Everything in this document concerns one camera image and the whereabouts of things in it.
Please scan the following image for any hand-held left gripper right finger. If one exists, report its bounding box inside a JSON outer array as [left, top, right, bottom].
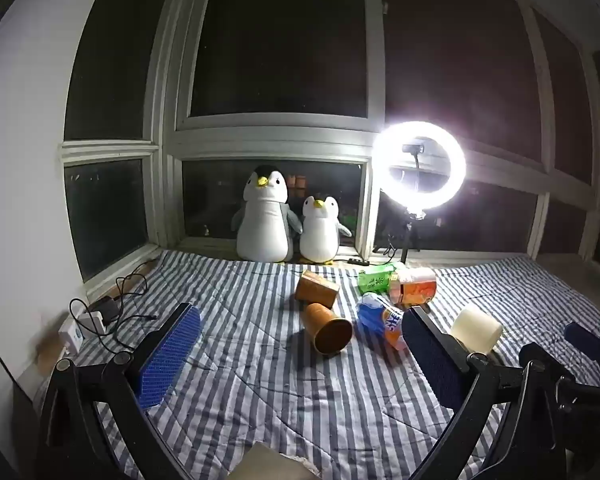
[[401, 305, 567, 480]]

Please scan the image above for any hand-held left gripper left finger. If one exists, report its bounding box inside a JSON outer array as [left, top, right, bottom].
[[35, 303, 203, 480]]

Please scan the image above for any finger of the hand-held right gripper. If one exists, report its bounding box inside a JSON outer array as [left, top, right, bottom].
[[564, 322, 600, 362]]

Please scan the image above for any brown paper cup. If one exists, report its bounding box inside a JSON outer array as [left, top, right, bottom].
[[302, 302, 354, 357], [295, 269, 341, 309]]

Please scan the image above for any white cylinder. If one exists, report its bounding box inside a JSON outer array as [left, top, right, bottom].
[[450, 307, 504, 356]]

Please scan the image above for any blue orange snack packet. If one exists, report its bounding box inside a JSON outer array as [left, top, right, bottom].
[[356, 292, 411, 351]]

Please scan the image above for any clear bottle with orange label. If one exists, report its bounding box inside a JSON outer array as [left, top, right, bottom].
[[387, 266, 438, 310]]

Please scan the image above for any black power adapter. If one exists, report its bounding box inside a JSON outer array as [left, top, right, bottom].
[[91, 296, 122, 325]]

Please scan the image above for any grey striped blanket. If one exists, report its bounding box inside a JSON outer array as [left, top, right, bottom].
[[45, 250, 600, 480]]

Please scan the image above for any white power strip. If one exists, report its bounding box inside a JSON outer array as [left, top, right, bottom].
[[59, 310, 107, 357]]

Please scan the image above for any black tripod stand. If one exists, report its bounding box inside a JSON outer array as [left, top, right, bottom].
[[390, 211, 424, 266]]

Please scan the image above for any brown cardboard box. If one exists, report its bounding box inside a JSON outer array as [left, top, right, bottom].
[[32, 327, 67, 377]]

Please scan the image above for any large penguin plush toy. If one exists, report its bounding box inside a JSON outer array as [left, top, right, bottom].
[[231, 165, 303, 264]]

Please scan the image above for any small penguin plush toy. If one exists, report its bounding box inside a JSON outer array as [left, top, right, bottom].
[[299, 195, 354, 265]]

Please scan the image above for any black phone holder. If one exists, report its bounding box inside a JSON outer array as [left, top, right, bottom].
[[401, 143, 427, 196]]

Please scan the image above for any black cable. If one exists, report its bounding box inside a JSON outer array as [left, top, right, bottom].
[[69, 259, 160, 358]]

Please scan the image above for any white ring light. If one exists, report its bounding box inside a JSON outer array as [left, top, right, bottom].
[[372, 120, 467, 216]]

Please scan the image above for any white window frame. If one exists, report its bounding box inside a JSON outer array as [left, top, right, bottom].
[[60, 0, 600, 306]]

